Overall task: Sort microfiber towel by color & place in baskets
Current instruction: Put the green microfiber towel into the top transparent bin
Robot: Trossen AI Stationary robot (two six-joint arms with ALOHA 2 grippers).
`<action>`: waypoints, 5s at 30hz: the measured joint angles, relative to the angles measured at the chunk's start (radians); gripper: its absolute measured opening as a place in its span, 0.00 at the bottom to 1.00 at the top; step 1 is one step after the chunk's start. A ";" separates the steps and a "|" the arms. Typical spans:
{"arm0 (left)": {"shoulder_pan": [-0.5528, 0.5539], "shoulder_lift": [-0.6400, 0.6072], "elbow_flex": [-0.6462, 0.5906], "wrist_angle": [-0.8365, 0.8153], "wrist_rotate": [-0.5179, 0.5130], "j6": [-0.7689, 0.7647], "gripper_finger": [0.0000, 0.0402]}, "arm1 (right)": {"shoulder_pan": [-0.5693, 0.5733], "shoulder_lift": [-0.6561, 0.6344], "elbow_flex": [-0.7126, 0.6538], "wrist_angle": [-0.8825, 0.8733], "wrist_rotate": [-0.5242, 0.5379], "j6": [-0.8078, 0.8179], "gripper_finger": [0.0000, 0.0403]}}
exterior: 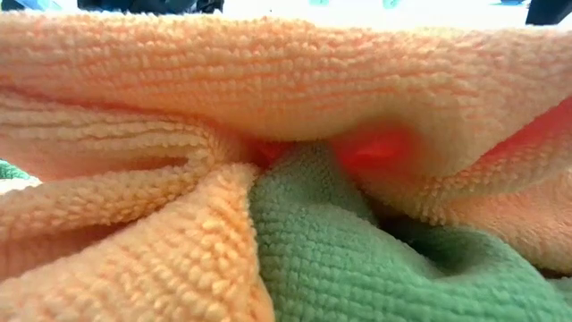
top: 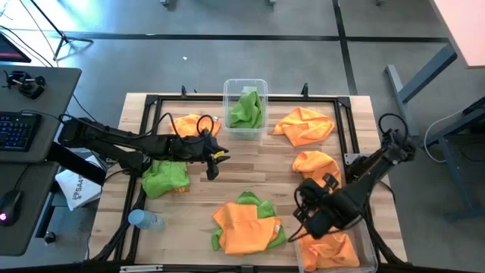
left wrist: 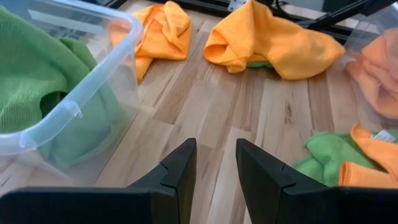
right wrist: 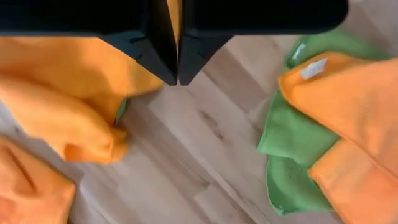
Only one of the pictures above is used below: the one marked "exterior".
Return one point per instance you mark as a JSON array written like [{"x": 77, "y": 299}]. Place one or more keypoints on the orange microfiber towel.
[{"x": 286, "y": 80}]

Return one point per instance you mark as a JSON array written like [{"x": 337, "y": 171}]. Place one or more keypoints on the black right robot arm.
[{"x": 549, "y": 11}]

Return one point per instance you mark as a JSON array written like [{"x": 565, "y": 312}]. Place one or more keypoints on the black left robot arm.
[{"x": 147, "y": 5}]

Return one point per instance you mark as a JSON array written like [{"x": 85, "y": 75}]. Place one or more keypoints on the orange and green cloth bottom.
[{"x": 357, "y": 268}]

